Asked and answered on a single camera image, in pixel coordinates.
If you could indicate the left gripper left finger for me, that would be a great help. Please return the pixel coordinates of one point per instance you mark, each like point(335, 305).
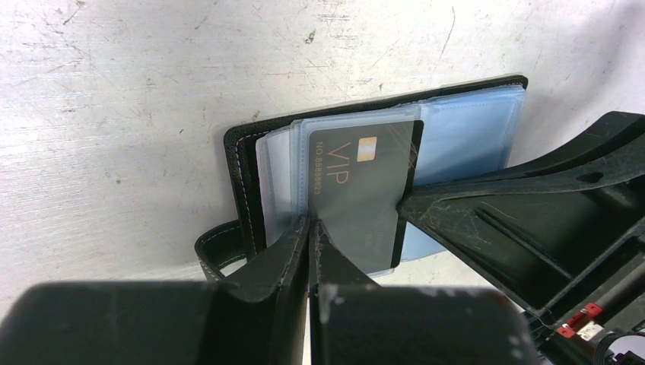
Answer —
point(254, 316)

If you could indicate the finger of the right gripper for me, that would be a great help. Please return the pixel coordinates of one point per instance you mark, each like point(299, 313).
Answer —
point(597, 176)

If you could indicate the black leather card holder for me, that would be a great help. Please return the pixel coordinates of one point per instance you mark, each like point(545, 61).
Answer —
point(468, 131)

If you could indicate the black VIP credit card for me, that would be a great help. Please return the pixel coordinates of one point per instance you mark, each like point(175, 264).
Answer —
point(356, 177)

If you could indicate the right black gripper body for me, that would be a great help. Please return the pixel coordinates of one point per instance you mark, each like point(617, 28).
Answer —
point(604, 312)

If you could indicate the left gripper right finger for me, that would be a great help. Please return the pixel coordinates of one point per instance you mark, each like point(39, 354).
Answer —
point(354, 320)

